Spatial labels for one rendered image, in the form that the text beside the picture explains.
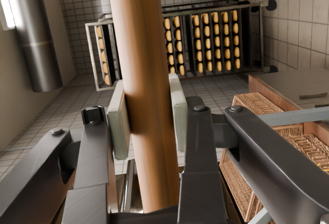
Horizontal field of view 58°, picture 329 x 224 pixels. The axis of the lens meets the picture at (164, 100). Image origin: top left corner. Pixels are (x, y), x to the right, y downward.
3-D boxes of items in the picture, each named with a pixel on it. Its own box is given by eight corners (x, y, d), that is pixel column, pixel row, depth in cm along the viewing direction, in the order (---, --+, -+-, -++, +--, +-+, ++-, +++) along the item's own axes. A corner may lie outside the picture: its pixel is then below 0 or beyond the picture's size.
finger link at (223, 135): (191, 128, 15) (251, 121, 15) (181, 96, 19) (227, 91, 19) (193, 155, 15) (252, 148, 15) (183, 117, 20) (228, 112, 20)
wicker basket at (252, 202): (302, 218, 142) (245, 225, 141) (259, 161, 196) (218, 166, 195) (304, 123, 128) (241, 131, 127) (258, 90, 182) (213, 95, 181)
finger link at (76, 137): (109, 166, 15) (51, 173, 15) (118, 126, 20) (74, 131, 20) (105, 139, 15) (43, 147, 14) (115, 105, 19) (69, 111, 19)
